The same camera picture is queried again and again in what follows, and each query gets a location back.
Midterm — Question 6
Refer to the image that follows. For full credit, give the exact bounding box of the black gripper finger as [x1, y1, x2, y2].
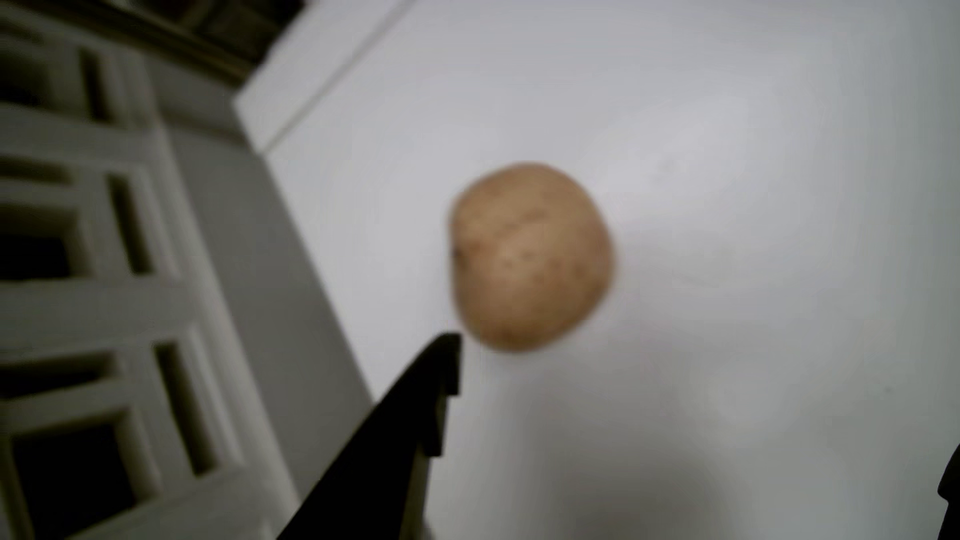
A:
[937, 442, 960, 540]
[277, 332, 464, 540]

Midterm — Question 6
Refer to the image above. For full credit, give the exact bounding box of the brown speckled potato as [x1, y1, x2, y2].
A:
[448, 161, 616, 354]

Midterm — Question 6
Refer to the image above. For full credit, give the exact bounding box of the white slotted plastic crate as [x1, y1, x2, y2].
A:
[0, 0, 301, 540]

